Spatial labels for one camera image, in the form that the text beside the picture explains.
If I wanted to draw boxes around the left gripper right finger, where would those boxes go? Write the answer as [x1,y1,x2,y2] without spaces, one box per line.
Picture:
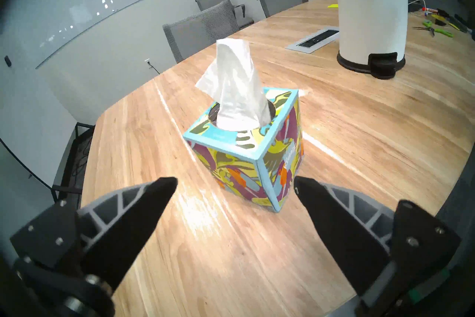
[293,176,462,307]

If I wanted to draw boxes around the white facial tissue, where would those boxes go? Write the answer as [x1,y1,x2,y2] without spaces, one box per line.
[195,38,271,132]

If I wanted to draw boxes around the green handled scissors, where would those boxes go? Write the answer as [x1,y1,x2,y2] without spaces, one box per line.
[412,20,454,38]

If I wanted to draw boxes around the colourful patterned tissue box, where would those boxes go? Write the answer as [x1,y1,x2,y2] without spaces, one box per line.
[183,87,304,213]

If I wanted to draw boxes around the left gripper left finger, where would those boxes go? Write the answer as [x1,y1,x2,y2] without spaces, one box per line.
[10,177,178,292]

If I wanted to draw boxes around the rolling whiteboard on stand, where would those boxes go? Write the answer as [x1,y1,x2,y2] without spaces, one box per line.
[0,41,95,205]

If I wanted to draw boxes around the grey office chair with armrests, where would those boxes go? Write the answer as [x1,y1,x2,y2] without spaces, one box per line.
[196,0,255,29]

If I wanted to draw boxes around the table power outlet plate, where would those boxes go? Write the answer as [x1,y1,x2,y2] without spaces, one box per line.
[285,27,340,54]

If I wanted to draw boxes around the black cable on floor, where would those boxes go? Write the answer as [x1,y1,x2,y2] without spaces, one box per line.
[67,131,93,187]

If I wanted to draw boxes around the white pedal trash can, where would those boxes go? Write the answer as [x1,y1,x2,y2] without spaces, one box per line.
[333,0,409,80]

